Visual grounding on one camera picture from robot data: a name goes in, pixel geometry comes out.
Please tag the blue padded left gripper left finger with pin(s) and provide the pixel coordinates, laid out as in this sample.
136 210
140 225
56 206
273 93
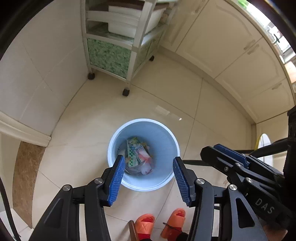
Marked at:
60 221

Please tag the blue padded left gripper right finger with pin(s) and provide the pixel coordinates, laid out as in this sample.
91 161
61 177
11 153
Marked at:
220 213

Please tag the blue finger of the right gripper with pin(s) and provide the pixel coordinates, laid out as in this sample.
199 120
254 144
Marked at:
233 154

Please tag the white tissue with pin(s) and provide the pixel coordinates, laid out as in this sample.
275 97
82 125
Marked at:
146 168

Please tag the blue plastic trash bin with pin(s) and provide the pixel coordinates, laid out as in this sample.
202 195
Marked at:
160 146

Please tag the round white marble table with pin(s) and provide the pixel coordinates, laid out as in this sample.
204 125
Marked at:
262 141

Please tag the right orange slipper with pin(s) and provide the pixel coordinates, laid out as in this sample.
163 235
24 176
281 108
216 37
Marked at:
173 227

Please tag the orange slipper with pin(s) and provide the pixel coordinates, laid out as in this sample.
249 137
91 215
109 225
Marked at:
173 227
144 226

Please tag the left orange slipper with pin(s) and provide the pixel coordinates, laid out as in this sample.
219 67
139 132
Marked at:
144 226

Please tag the cream lower cabinets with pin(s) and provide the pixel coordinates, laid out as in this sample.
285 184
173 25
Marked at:
224 41

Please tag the white rolling storage cart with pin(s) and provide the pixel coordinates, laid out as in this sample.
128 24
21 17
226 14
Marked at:
119 37

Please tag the green dish soap bottle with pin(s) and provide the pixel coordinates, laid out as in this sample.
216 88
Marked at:
243 3

